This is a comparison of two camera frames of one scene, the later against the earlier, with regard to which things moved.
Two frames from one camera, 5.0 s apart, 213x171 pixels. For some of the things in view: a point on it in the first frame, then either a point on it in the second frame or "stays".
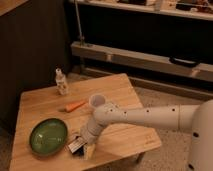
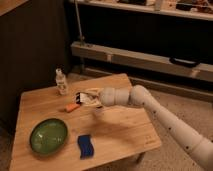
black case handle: x=184 y=62 stays
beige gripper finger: x=90 y=152 → x=94 y=103
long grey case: x=141 y=58 stays
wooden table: x=48 y=117 stays
